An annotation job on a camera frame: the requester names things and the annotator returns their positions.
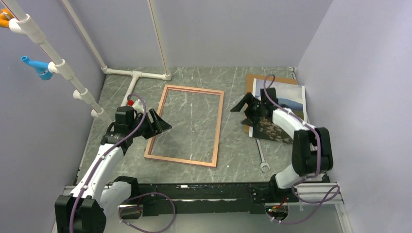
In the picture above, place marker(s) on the orange pipe fitting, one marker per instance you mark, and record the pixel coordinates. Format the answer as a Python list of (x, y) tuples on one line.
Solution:
[(5, 17)]

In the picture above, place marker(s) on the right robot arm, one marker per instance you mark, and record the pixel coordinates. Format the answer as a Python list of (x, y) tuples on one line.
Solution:
[(311, 146)]

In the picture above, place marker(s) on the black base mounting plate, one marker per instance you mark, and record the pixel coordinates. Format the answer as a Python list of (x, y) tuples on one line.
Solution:
[(153, 199)]

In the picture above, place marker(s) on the wooden picture frame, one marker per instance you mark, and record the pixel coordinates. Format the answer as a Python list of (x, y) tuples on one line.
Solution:
[(213, 163)]

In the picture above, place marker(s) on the blue pipe fitting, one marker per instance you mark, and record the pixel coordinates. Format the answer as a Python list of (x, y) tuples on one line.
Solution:
[(41, 68)]

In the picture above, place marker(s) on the silver wrench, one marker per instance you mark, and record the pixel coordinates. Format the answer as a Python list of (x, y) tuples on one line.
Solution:
[(263, 165)]

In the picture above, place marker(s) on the brown backing board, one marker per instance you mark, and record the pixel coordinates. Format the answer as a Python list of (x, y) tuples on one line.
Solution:
[(249, 81)]

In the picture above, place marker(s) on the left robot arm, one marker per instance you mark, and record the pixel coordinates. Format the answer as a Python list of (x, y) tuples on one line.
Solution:
[(86, 208)]

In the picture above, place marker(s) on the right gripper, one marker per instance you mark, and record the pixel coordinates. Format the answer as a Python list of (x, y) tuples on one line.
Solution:
[(247, 99)]

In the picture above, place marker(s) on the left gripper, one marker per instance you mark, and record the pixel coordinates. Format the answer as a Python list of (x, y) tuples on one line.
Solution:
[(158, 126)]

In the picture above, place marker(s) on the landscape photo print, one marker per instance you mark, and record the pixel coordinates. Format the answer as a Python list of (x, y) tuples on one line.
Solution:
[(289, 94)]

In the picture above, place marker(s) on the aluminium rail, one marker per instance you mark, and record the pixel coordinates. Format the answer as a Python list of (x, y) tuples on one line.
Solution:
[(315, 193)]

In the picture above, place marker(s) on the white PVC pipe stand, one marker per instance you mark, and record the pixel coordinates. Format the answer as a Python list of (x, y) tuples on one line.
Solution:
[(24, 24)]

